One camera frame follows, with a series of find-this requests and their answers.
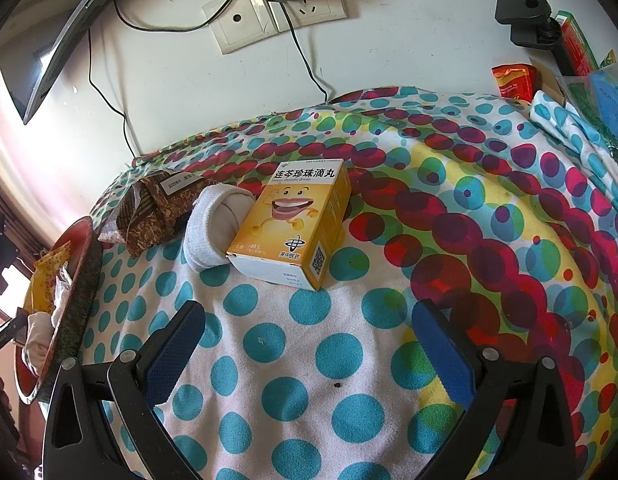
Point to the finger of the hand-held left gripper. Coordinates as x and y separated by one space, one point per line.
6 337

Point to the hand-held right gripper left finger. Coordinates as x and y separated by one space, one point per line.
174 345

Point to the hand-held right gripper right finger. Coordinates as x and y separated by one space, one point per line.
439 345

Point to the white sock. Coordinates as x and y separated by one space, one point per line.
204 240
36 340

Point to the yellow snack bag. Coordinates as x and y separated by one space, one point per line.
41 280

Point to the red round tray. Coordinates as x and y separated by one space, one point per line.
76 240

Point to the dark hanging garment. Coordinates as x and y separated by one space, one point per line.
1 255

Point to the colourful polka dot blanket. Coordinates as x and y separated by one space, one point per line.
339 360

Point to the brown patterned snack packet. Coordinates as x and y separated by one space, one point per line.
154 215

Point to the brown curtain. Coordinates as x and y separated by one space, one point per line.
19 190

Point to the large yellow medicine box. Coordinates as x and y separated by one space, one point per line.
284 220

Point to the folded polka dot cloth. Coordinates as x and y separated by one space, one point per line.
554 115

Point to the red foil packet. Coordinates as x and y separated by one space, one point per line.
514 82

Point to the curved black monitor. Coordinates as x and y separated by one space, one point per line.
34 50

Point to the clear bag with blue pad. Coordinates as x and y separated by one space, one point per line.
609 100

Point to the green and red box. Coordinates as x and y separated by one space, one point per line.
576 40

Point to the black clamp stand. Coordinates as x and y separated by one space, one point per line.
519 7

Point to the white wall antenna socket plate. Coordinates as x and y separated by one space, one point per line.
239 22

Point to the white wall power socket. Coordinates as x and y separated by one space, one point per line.
319 7

